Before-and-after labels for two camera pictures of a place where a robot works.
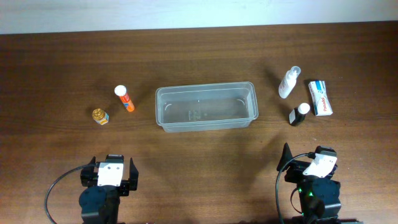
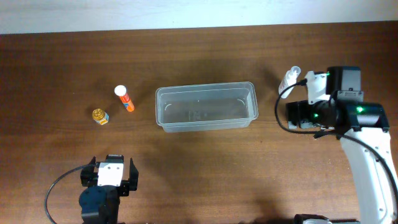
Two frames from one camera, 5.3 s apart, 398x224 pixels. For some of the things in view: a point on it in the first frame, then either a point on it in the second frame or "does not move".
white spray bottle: [288, 81] does not move
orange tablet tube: [120, 91] does not move
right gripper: [294, 173] to [298, 109]
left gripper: [88, 175] does not move
